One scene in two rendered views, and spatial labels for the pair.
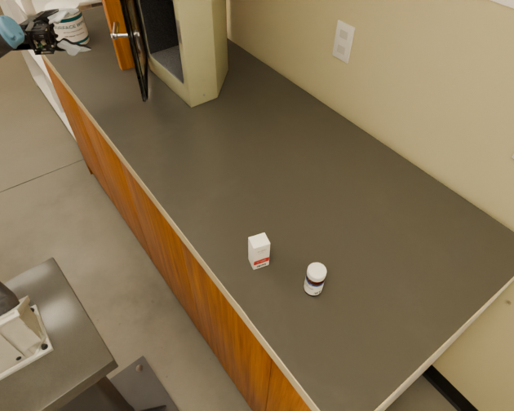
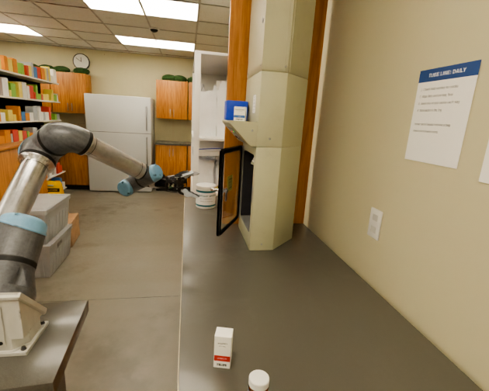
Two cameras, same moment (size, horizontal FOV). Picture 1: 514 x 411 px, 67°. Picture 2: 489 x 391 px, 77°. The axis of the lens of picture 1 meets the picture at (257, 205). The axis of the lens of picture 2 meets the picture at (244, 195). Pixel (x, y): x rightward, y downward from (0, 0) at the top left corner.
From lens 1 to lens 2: 0.38 m
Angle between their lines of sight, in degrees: 41
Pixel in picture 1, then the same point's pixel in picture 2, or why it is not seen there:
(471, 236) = not seen: outside the picture
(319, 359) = not seen: outside the picture
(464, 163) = (487, 351)
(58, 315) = (53, 335)
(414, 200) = (420, 375)
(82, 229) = (156, 343)
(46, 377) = (2, 371)
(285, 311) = not seen: outside the picture
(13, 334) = (8, 316)
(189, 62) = (254, 216)
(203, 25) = (270, 194)
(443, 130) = (460, 308)
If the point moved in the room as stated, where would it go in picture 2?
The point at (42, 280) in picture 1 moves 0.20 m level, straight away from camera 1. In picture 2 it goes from (67, 309) to (78, 277)
